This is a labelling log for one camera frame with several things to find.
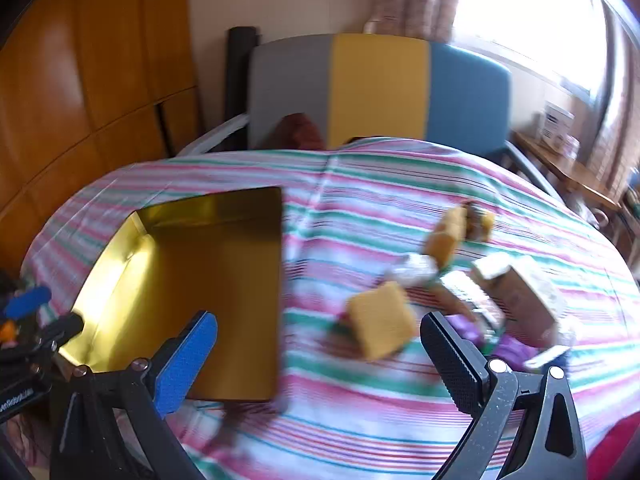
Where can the black upright panel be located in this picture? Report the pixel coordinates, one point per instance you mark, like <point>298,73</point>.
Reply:
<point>240,70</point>

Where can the green cracker packet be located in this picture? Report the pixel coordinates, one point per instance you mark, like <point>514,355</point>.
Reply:
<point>475,302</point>

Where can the purple candy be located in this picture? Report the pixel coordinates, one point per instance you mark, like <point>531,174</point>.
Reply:
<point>467,330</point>
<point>510,347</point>

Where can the striped tablecloth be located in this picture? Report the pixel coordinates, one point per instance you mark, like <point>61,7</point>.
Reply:
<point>350,200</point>

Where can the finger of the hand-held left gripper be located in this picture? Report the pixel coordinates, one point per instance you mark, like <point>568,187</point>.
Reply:
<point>62,329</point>
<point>27,301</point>

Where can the grey yellow blue chair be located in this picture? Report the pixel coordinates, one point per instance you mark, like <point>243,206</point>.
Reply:
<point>380,90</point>

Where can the silver foil candy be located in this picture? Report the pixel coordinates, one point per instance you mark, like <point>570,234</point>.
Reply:
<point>415,267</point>

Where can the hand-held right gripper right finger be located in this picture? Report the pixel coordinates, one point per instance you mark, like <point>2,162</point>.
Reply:
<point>450,355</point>

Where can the window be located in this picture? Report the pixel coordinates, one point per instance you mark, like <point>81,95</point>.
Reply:
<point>525,10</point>

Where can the dark red cloth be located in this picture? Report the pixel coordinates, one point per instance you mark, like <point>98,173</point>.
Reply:
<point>300,132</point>

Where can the small clear container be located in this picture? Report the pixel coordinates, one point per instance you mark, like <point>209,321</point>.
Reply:
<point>571,149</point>

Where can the wooden side table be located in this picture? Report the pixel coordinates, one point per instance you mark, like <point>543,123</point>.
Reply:
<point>560,165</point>

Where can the white carton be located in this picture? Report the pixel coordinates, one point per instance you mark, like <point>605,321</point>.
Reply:
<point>555,122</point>

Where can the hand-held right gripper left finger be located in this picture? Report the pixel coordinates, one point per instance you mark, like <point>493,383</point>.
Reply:
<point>185,360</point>

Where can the yellow sponge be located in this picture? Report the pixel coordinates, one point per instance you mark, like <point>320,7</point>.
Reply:
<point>442,242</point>
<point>380,325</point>

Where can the yellow ball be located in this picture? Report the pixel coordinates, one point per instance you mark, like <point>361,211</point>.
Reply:
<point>480,222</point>

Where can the gold tin box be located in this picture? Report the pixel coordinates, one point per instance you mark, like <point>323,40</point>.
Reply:
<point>225,285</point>

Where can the tall beige box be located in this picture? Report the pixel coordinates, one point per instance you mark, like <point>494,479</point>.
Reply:
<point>532,300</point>

